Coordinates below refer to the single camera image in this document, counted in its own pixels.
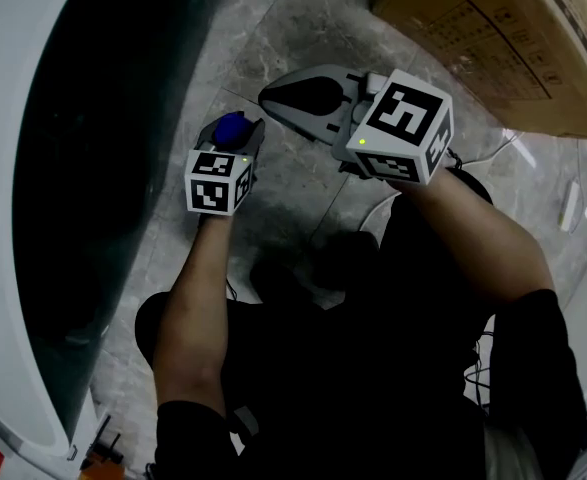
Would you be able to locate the blue object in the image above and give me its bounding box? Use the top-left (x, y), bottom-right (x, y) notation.
top-left (211, 111), bottom-right (255, 150)

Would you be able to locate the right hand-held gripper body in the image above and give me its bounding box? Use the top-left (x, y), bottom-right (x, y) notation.
top-left (332, 68), bottom-right (455, 186)

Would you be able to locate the person's left forearm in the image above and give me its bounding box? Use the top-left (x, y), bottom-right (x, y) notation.
top-left (151, 211), bottom-right (235, 420)

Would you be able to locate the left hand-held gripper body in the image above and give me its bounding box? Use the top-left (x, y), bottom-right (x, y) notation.
top-left (183, 147), bottom-right (261, 217)

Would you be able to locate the orange cloth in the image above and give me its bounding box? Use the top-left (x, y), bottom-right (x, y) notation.
top-left (79, 446), bottom-right (125, 480)

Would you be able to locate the person's right forearm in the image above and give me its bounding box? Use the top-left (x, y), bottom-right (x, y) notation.
top-left (386, 166), bottom-right (555, 305)

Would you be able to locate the person's body in black clothing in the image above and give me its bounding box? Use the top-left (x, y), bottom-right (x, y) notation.
top-left (134, 166), bottom-right (587, 480)

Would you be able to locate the black metal stool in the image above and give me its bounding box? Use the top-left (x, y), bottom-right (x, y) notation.
top-left (89, 414), bottom-right (125, 458)

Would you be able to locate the light cardboard box with label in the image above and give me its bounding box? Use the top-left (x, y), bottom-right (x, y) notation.
top-left (371, 0), bottom-right (587, 143)

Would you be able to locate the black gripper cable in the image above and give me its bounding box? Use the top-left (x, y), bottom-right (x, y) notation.
top-left (461, 330), bottom-right (494, 414)

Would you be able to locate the short white power strip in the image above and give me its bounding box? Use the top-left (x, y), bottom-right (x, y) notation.
top-left (557, 177), bottom-right (583, 234)

